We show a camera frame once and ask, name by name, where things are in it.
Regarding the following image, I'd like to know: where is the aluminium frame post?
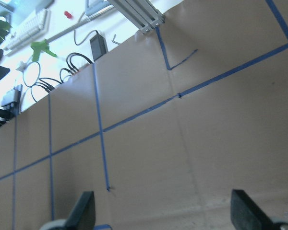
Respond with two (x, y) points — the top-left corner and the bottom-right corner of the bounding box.
(109, 0), (165, 34)

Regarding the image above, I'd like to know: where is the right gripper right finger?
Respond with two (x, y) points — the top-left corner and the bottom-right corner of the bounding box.
(231, 189), (274, 230)

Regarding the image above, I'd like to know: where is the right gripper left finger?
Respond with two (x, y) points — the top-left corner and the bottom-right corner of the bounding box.
(64, 191), (96, 230)

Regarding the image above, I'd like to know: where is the green tape piece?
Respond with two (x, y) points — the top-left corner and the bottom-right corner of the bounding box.
(31, 40), (57, 62)

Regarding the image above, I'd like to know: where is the black power adapter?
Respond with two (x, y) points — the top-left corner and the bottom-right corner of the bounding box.
(90, 34), (108, 61)

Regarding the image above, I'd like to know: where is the white keyboard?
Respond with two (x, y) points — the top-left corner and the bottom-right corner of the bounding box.
(3, 9), (51, 51)

